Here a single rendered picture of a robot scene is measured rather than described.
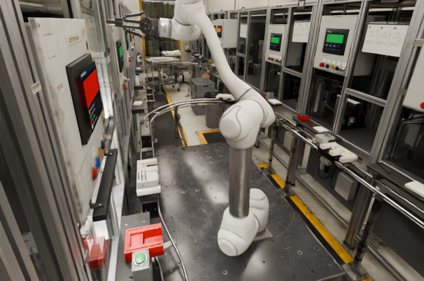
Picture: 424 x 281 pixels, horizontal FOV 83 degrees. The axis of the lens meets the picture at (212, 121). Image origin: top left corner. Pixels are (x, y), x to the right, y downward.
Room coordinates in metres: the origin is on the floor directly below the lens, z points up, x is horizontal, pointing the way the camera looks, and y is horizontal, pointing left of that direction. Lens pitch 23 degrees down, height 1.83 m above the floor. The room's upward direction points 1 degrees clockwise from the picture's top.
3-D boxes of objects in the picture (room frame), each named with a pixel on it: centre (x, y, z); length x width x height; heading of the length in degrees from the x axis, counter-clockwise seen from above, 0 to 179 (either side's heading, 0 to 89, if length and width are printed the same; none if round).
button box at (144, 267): (0.61, 0.26, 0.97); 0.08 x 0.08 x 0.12; 16
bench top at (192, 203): (1.40, 0.03, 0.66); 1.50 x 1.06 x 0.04; 16
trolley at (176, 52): (7.97, 1.31, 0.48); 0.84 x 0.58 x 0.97; 24
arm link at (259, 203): (1.08, -0.25, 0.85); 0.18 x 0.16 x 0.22; 147
